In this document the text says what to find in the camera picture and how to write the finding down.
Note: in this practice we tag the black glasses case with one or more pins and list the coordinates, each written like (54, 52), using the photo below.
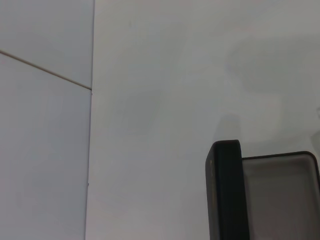
(225, 190)

